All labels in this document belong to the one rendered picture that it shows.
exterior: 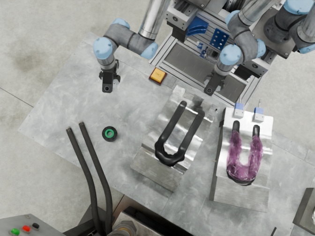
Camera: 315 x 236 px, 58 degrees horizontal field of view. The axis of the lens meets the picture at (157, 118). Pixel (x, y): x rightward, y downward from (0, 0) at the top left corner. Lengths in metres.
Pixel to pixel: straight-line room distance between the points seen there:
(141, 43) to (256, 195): 0.90
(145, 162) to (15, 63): 1.72
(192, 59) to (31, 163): 1.54
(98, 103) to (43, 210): 1.13
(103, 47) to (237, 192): 0.91
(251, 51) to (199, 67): 1.15
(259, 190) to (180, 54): 1.33
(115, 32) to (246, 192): 0.96
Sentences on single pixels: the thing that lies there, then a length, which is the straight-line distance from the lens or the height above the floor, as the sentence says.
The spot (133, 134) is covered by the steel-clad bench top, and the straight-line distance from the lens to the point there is 1.54.
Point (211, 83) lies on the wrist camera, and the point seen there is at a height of 1.10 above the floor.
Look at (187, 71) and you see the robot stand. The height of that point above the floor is 0.21.
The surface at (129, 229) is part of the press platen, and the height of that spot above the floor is 1.04.
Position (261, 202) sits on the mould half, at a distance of 1.51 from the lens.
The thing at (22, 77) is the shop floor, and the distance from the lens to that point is 2.72.
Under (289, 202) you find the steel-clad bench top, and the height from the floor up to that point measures 0.80.
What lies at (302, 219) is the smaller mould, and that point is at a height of 0.87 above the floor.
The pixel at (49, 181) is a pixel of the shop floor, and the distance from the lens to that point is 2.43.
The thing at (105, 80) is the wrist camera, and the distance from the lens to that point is 1.32.
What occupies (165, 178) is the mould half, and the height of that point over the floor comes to 0.86.
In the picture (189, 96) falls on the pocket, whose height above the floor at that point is 0.86.
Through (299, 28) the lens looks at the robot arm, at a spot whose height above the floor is 1.27.
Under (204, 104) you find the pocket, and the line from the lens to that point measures 1.55.
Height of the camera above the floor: 2.31
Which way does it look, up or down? 75 degrees down
